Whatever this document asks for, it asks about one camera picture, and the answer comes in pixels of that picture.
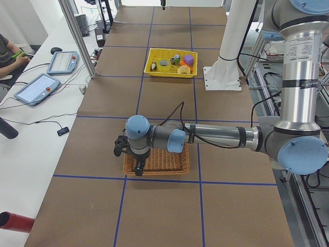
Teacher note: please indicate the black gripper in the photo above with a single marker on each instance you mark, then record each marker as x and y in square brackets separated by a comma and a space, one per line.
[141, 156]

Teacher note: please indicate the yellow tape roll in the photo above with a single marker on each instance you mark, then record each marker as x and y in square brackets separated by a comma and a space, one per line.
[163, 65]

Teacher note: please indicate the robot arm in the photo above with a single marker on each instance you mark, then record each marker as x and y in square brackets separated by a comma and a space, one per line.
[293, 141]

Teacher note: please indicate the brown wicker basket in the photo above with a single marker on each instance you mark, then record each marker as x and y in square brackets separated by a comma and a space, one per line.
[162, 162]

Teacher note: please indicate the yellow plastic basket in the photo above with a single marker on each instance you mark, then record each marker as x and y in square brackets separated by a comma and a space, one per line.
[162, 53]

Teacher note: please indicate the small black device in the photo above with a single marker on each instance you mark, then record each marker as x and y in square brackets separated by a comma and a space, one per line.
[63, 131]

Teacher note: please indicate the panda figurine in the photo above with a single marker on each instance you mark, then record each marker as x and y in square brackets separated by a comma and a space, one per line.
[153, 67]

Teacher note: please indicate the toy croissant bread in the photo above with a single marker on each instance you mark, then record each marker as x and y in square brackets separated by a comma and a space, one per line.
[184, 69]

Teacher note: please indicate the orange toy carrot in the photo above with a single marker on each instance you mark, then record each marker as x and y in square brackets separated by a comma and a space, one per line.
[183, 63]

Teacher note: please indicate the small printed can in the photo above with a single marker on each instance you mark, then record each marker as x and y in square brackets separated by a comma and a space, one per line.
[175, 60]

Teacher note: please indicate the purple foam cube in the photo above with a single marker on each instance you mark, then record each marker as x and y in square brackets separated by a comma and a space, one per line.
[189, 59]

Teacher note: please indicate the far teach pendant tablet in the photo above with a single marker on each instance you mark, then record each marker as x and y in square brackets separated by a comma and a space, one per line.
[63, 63]

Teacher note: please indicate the teach pendant tablet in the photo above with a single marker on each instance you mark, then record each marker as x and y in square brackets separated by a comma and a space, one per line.
[63, 63]
[37, 90]

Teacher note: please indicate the near teach pendant tablet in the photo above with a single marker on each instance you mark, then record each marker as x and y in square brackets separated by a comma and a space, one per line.
[37, 90]

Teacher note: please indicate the red cylinder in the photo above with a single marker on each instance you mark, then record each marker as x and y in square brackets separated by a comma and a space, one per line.
[15, 222]

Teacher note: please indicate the black computer mouse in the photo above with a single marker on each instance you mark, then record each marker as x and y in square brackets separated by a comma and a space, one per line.
[55, 49]

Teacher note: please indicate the black keyboard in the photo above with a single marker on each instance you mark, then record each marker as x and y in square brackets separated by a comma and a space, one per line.
[81, 20]

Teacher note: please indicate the seated person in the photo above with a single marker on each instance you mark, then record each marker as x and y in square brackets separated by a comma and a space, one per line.
[13, 60]

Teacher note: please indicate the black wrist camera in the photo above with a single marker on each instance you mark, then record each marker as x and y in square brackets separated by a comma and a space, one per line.
[121, 145]

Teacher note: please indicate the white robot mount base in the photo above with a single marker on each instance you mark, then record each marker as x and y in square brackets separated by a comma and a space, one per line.
[223, 75]

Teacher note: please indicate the black cylinder handle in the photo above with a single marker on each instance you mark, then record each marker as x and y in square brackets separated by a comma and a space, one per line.
[7, 130]

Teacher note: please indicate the aluminium frame post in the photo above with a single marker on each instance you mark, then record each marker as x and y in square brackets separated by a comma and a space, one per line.
[75, 31]

